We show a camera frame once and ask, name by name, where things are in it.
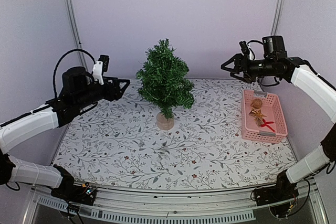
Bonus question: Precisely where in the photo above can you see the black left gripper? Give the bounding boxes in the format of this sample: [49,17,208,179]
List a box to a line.
[75,77,130,110]

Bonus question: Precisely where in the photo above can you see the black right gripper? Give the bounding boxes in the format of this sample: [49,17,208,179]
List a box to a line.
[221,53,276,83]

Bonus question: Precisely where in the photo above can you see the small green christmas tree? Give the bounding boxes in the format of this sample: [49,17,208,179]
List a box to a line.
[136,38,195,131]

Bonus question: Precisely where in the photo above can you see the gold star tree topper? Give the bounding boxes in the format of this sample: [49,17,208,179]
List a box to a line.
[249,109,266,120]

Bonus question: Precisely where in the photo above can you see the pink plastic basket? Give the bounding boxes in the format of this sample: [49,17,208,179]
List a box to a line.
[241,89,288,144]

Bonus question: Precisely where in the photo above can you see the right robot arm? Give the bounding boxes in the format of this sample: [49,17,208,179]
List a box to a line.
[220,35,335,201]

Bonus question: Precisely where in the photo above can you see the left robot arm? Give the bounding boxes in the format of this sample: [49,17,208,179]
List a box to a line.
[1,55,130,200]

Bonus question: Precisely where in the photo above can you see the gold bell ornament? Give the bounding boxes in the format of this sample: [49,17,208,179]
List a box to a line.
[255,118,264,127]

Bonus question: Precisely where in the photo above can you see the floral patterned table mat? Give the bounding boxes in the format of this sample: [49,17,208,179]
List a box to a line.
[54,79,296,190]

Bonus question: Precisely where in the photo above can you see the red ribbon bow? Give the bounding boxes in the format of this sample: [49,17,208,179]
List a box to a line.
[260,119,275,132]

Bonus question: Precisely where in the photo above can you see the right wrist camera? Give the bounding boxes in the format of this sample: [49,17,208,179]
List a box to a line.
[239,41,255,60]

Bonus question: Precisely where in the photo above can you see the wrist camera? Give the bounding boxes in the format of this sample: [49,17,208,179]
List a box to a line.
[239,41,255,60]
[92,55,109,85]

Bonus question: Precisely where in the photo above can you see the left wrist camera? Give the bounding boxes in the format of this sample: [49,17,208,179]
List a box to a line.
[92,55,109,85]

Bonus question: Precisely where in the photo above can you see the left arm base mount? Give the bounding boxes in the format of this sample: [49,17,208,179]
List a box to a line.
[51,183,97,206]

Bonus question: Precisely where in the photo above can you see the front aluminium rail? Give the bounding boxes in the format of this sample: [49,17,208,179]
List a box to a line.
[22,179,330,223]

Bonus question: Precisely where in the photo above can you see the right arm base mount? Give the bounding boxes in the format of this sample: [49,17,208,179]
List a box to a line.
[250,181,299,218]

